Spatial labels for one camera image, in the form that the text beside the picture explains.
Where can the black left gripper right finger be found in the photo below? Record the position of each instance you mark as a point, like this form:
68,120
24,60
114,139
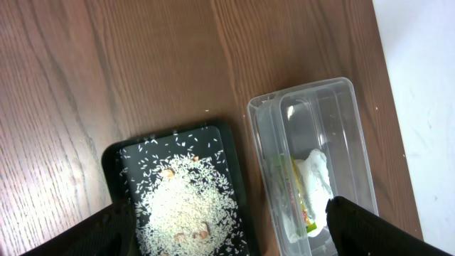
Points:
357,231

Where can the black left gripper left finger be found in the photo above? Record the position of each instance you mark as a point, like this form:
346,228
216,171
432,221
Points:
108,232

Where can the white napkin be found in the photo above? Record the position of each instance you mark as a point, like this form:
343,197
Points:
316,182

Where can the green wrapper scrap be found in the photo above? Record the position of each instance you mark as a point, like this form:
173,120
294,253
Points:
289,191

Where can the pile of rice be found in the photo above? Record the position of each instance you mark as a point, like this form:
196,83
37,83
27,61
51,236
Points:
182,195

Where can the black tray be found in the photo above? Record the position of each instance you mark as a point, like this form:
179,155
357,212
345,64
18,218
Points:
110,167

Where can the clear plastic bin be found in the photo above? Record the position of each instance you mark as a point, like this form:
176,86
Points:
291,123

